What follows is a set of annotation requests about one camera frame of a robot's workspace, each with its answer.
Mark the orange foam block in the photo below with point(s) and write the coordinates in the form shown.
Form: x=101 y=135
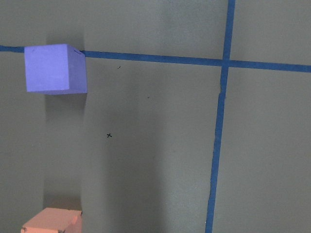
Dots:
x=54 y=220

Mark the purple foam block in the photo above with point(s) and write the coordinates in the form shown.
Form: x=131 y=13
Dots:
x=55 y=70

